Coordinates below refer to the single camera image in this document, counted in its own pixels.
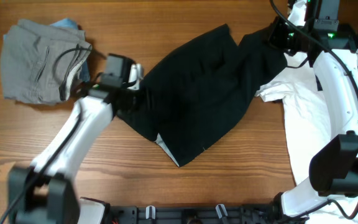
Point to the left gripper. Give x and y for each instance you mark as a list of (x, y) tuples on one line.
[(141, 104)]

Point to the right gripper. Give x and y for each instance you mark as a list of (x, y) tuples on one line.
[(278, 24)]

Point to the black shorts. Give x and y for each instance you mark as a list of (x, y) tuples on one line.
[(201, 90)]

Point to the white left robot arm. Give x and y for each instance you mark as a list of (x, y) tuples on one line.
[(45, 191)]

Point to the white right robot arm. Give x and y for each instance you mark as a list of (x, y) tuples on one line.
[(333, 171)]

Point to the folded blue garment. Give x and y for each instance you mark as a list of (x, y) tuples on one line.
[(65, 23)]

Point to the white Puma t-shirt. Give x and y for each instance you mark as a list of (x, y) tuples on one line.
[(307, 126)]

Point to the folded grey shorts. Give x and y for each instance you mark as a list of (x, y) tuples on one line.
[(43, 95)]

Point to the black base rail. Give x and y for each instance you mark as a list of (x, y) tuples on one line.
[(219, 214)]

